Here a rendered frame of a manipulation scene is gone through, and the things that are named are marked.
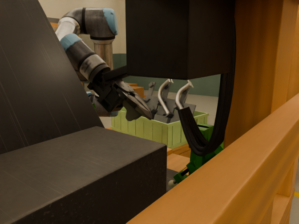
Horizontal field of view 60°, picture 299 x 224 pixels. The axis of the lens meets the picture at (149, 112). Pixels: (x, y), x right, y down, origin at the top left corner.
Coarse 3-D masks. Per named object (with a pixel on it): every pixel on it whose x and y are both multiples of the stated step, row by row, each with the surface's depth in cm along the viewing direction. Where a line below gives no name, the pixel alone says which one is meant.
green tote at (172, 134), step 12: (120, 120) 190; (132, 120) 180; (144, 120) 170; (156, 120) 162; (204, 120) 179; (132, 132) 182; (144, 132) 172; (156, 132) 163; (168, 132) 156; (180, 132) 164; (168, 144) 158; (180, 144) 166
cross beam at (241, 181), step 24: (264, 120) 44; (288, 120) 44; (240, 144) 33; (264, 144) 33; (288, 144) 40; (216, 168) 27; (240, 168) 27; (264, 168) 29; (288, 168) 44; (168, 192) 22; (192, 192) 22; (216, 192) 22; (240, 192) 23; (264, 192) 31; (144, 216) 19; (168, 216) 19; (192, 216) 19; (216, 216) 19; (240, 216) 24
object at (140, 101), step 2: (134, 96) 75; (136, 96) 75; (138, 96) 77; (136, 98) 74; (138, 98) 76; (140, 98) 77; (138, 100) 74; (140, 100) 75; (142, 100) 76; (140, 102) 75; (142, 102) 75; (142, 104) 74; (144, 104) 75; (144, 106) 74; (146, 106) 75; (146, 108) 74; (148, 108) 74; (148, 110) 73; (150, 112) 73; (150, 114) 73; (138, 116) 76; (140, 116) 76; (136, 118) 76
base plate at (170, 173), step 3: (168, 168) 110; (168, 171) 108; (171, 171) 108; (174, 171) 108; (168, 174) 105; (171, 174) 105; (174, 174) 105; (168, 177) 103; (171, 177) 103; (168, 180) 100; (177, 183) 98; (168, 186) 96; (168, 189) 94
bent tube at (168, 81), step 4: (168, 80) 189; (172, 80) 191; (164, 84) 191; (160, 88) 193; (160, 92) 193; (160, 96) 192; (160, 100) 190; (164, 104) 188; (164, 108) 186; (168, 112) 183
